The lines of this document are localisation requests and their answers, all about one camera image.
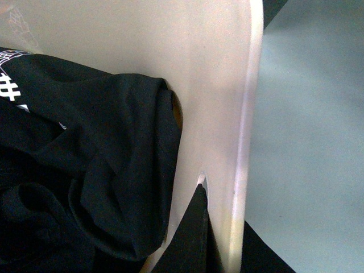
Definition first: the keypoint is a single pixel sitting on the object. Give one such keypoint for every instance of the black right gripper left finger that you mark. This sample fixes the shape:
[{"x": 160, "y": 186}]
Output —
[{"x": 193, "y": 248}]

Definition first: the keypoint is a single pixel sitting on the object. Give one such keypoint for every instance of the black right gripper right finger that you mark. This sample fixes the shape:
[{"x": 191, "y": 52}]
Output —
[{"x": 257, "y": 256}]

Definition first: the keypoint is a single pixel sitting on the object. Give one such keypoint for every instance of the beige plastic laundry hamper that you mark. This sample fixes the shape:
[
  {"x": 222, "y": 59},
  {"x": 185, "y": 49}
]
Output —
[{"x": 207, "y": 51}]

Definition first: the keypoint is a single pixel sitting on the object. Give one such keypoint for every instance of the black printed t-shirt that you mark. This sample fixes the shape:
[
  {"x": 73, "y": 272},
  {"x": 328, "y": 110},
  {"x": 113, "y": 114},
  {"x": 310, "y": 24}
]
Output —
[{"x": 88, "y": 160}]

